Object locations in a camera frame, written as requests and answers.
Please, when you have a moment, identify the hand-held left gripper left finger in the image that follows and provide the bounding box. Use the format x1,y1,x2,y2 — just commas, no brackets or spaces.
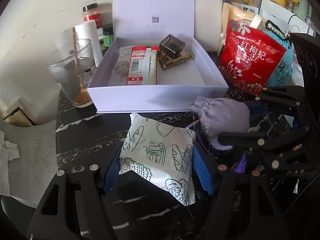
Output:
26,142,123,240

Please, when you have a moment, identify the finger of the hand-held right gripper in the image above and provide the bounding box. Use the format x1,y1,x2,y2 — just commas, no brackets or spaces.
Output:
219,124,312,170
246,85,305,120

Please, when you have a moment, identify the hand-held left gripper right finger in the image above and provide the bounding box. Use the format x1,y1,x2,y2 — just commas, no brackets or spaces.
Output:
191,144,290,240

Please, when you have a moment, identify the purple tassel pouch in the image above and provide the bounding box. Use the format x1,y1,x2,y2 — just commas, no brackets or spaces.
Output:
189,95,250,174

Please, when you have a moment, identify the white bread print snack packet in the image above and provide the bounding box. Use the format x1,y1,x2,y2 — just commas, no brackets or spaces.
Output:
114,45,134,76
118,112,197,207

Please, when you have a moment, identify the white gift box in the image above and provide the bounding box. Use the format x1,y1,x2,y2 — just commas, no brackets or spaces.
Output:
87,0,228,113

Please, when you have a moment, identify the brown snack packet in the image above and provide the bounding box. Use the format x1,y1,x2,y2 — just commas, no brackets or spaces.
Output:
157,50,194,70

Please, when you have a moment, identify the red white long packet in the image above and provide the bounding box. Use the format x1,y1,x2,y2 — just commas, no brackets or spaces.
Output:
126,46,159,86

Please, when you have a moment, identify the small black box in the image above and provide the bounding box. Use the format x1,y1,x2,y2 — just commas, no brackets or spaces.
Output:
159,34,187,59

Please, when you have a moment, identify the blue plastic bag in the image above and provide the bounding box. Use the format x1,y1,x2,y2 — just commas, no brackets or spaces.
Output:
265,29,304,88

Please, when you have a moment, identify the red printed snack bag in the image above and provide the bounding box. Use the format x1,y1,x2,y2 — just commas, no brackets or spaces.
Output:
218,20,287,97

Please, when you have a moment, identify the pale green appliance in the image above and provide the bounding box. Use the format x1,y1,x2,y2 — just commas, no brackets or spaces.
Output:
292,0,313,18

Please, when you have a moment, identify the white paper shopping bag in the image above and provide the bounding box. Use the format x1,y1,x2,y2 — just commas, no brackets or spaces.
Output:
259,0,315,37

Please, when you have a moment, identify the grey leaf pattern chair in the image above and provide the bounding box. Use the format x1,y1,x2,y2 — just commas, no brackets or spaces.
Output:
0,120,59,208

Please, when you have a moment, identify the white photo card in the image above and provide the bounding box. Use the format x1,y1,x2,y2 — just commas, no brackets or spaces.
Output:
234,2,259,14

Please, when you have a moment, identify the brown paper bag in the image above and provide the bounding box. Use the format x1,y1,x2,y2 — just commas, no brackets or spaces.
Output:
217,2,260,58

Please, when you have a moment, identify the grey cloth garment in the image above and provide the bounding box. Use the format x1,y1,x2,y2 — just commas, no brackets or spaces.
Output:
0,130,20,195

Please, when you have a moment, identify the clear glass cup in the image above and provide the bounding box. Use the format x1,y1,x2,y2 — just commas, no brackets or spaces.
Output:
46,39,94,107

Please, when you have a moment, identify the white foam board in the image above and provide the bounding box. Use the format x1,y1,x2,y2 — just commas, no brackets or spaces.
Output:
194,0,223,52

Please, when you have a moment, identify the leaning framed picture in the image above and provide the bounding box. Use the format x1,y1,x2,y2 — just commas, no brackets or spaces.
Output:
0,99,38,127

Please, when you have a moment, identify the copper stirring spoon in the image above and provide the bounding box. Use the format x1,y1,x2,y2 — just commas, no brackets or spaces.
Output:
72,27,90,104

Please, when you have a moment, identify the green jar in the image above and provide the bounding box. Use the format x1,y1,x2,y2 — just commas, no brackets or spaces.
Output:
102,24,114,47

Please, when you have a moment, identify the white paper wrapper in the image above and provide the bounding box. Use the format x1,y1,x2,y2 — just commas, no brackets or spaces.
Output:
55,27,75,53

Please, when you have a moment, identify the white paper towel roll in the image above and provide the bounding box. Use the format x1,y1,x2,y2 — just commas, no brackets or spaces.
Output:
74,20,103,67

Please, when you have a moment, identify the red lid jar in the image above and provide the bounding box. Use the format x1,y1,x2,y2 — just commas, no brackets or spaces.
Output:
82,3,102,29

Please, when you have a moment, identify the white handled bottle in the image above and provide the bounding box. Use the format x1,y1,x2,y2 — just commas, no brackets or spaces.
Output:
250,14,265,29

